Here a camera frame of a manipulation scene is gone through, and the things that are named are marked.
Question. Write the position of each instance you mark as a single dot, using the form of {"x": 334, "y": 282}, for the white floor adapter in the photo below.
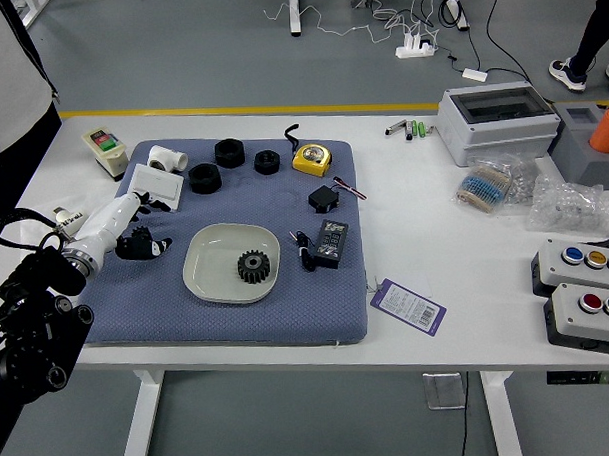
{"x": 474, "y": 74}

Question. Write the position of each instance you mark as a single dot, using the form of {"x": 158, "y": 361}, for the grey metal plate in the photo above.
{"x": 442, "y": 390}

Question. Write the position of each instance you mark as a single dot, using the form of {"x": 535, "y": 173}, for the orange cylinder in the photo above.
{"x": 606, "y": 132}

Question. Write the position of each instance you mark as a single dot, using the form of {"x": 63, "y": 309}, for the black digital display module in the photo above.
{"x": 330, "y": 243}

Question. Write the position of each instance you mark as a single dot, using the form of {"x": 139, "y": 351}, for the white labelled adapter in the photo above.
{"x": 70, "y": 217}

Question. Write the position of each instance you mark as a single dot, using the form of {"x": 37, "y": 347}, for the blue-grey cushion mat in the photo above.
{"x": 267, "y": 314}

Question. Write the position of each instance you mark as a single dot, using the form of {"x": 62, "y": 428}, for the small black hex nut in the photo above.
{"x": 266, "y": 163}

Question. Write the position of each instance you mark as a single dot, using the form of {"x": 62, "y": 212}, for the green battery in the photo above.
{"x": 422, "y": 130}
{"x": 416, "y": 129}

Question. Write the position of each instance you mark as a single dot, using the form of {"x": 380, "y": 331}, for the purple barcode tag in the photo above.
{"x": 407, "y": 308}

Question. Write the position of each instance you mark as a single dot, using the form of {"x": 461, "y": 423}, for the white background desk frame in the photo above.
{"x": 34, "y": 7}

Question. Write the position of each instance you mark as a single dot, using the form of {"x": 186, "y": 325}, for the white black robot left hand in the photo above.
{"x": 101, "y": 222}

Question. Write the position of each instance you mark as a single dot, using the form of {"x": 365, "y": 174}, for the blue yellow red button box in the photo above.
{"x": 551, "y": 269}

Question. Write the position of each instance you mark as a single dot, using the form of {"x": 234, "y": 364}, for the white background desk leg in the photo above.
{"x": 454, "y": 2}
{"x": 294, "y": 10}

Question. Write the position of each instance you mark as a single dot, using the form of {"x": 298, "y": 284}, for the bag of blue resistors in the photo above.
{"x": 485, "y": 184}

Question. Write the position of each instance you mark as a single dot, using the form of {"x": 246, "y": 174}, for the grey block holder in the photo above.
{"x": 577, "y": 153}

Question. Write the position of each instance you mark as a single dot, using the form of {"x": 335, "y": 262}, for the clear bag of screws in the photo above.
{"x": 523, "y": 183}

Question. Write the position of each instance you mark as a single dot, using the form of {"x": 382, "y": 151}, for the small black gear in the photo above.
{"x": 141, "y": 232}

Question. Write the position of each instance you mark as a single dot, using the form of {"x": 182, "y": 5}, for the white power strip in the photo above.
{"x": 413, "y": 50}

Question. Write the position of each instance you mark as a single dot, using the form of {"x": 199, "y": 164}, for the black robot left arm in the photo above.
{"x": 32, "y": 322}

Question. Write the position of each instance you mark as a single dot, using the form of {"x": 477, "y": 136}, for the black table control panel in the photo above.
{"x": 575, "y": 377}

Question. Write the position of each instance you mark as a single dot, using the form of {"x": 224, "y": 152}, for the yellow tape measure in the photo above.
{"x": 311, "y": 159}

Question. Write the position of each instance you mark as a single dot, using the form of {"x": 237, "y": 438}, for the grey electrical enclosure box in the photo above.
{"x": 496, "y": 131}

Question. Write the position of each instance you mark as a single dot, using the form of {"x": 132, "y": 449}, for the white pipe tee fitting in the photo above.
{"x": 164, "y": 158}

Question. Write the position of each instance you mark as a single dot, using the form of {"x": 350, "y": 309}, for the bubble wrap bag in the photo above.
{"x": 569, "y": 204}

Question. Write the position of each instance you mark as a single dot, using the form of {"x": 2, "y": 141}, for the beige red-green switch box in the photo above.
{"x": 107, "y": 152}

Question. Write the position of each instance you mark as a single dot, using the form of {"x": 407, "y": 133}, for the white square plate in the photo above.
{"x": 210, "y": 263}

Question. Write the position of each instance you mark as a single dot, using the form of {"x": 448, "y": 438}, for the big black gear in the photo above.
{"x": 253, "y": 268}

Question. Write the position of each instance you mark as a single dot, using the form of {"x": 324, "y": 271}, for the big black hex nut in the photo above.
{"x": 229, "y": 154}
{"x": 203, "y": 180}

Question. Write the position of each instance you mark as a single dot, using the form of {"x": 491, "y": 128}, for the person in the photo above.
{"x": 597, "y": 22}
{"x": 9, "y": 73}

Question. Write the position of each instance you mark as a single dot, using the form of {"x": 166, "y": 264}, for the red green button box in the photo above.
{"x": 568, "y": 319}

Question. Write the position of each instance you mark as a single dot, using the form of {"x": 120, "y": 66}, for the white table leg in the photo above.
{"x": 504, "y": 421}
{"x": 139, "y": 429}

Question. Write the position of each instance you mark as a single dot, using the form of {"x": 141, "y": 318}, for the white wall switch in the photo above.
{"x": 155, "y": 183}

